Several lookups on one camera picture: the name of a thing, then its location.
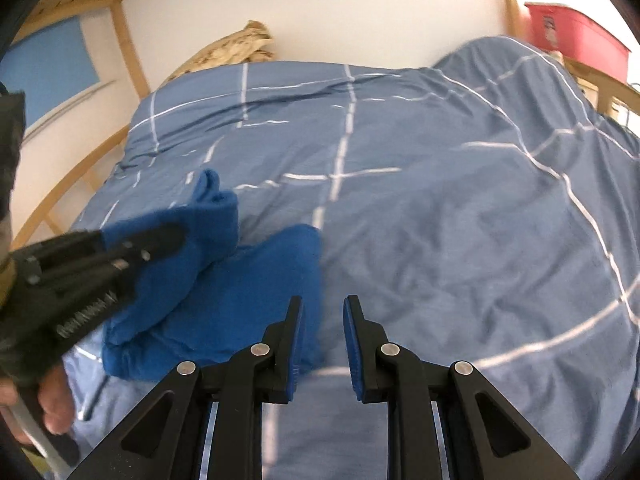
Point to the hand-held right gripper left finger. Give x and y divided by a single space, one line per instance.
295 345

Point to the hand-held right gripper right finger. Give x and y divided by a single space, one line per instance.
351 347

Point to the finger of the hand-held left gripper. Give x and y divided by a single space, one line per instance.
127 264
150 240

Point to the person's left hand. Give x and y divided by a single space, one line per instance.
57 400

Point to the dark cloth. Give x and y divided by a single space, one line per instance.
12 160

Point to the blue checked duvet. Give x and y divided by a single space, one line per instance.
450 210

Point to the beige patterned pillow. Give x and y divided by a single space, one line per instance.
225 50

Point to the red storage box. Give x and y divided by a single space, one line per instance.
575 35

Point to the wooden bed frame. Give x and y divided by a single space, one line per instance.
127 45

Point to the blue wall poster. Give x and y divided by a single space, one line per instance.
50 70

